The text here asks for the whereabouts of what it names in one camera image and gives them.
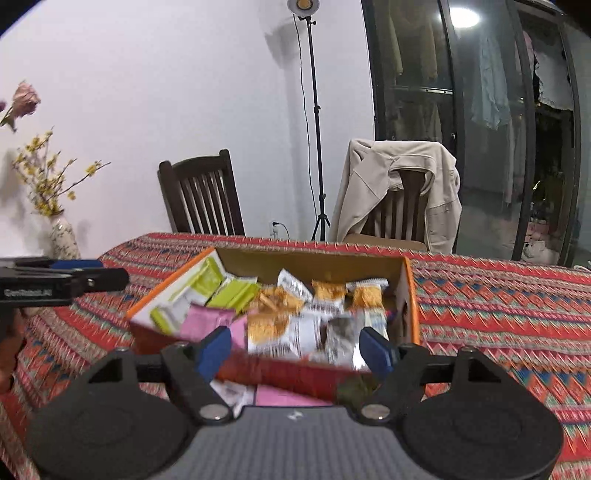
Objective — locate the light blue hanging garment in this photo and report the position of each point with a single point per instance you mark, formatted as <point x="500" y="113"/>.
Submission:
<point x="491" y="83"/>

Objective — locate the green snack packet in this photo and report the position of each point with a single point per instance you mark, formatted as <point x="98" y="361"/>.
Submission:
<point x="233" y="293"/>

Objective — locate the white snack packet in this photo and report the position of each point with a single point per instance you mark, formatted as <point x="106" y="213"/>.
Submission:
<point x="233" y="397"/>

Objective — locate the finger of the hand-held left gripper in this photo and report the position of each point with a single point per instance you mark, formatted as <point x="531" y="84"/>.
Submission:
<point x="76" y="264"/>
<point x="101" y="280"/>

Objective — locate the beige jacket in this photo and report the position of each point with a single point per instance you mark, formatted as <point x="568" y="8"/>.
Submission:
<point x="364" y="184"/>

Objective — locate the dark wooden chair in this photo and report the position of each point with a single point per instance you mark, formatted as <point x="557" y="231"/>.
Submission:
<point x="397" y="217"/>
<point x="203" y="194"/>

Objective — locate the pink snack packet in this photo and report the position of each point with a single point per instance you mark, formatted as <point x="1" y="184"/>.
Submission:
<point x="291" y="396"/>
<point x="205" y="321"/>
<point x="238" y="334"/>

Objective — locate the pink rose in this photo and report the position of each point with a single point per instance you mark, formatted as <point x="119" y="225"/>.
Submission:
<point x="25" y="101"/>

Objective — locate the glass-door wardrobe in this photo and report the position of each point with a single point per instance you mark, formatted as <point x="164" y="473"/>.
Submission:
<point x="461" y="161"/>

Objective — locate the pile of oat snack packets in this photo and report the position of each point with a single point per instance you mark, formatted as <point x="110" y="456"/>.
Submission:
<point x="286" y="318"/>

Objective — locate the red patterned tablecloth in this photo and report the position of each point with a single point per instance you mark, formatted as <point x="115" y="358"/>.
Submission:
<point x="485" y="314"/>

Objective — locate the person's left hand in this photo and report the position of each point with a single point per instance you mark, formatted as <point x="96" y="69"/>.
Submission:
<point x="9" y="360"/>

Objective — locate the white patterned vase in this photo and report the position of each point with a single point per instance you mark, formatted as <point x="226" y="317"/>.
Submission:
<point x="64" y="237"/>

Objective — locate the white lace hanging garment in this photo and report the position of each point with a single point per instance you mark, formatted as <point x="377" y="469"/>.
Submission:
<point x="554" y="78"/>

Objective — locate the yellow flower branches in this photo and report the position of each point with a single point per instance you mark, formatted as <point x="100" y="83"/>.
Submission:
<point x="44" y="184"/>

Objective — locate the white wall outlet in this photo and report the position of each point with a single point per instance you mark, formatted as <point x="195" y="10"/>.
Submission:
<point x="274" y="227"/>

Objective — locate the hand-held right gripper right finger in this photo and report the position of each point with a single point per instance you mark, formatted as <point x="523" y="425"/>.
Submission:
<point x="376" y="353"/>

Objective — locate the black light stand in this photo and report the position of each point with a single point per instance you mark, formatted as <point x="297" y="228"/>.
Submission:
<point x="316" y="138"/>

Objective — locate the orange-edged cardboard box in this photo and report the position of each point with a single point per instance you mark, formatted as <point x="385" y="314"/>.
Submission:
<point x="258" y="263"/>

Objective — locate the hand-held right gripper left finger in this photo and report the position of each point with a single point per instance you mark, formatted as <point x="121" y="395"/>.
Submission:
<point x="214" y="350"/>

